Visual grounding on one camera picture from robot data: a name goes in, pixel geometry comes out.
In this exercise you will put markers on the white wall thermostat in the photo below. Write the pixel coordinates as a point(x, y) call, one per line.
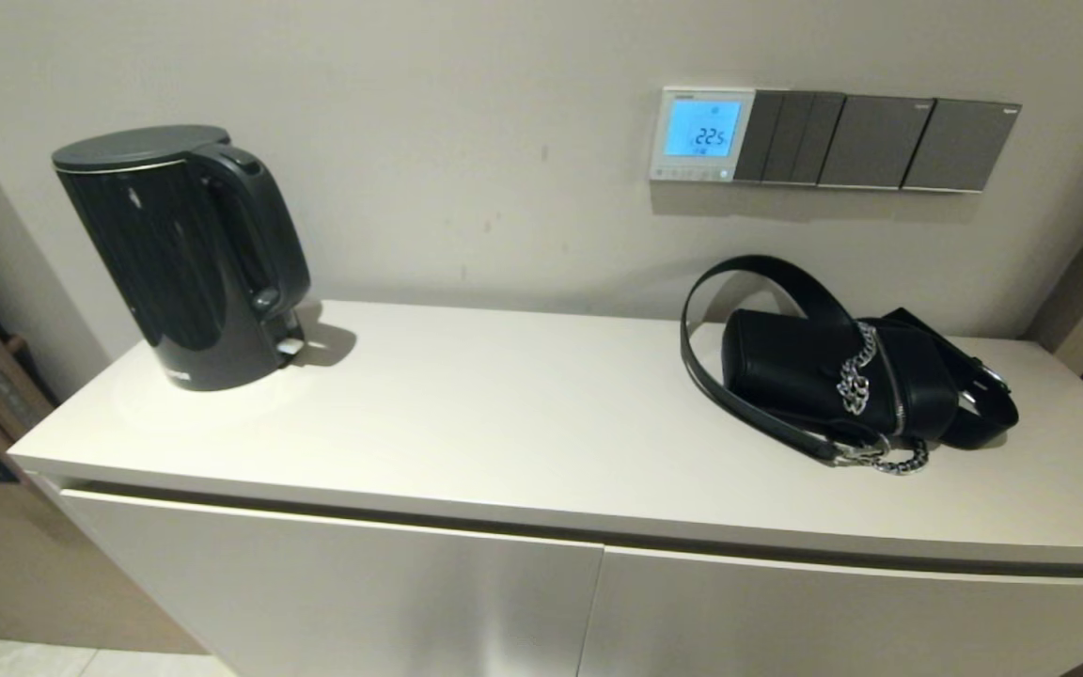
point(701, 127)

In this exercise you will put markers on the white sideboard cabinet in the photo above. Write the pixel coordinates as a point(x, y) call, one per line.
point(541, 423)

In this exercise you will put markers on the white cabinet door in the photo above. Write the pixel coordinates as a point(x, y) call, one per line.
point(335, 602)
point(833, 621)

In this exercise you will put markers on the black electric kettle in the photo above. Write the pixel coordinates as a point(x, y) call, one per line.
point(184, 263)

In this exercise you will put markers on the grey triple wall switch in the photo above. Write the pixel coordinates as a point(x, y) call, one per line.
point(786, 136)

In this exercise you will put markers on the grey single wall switch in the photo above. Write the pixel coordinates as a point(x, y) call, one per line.
point(875, 141)
point(960, 146)

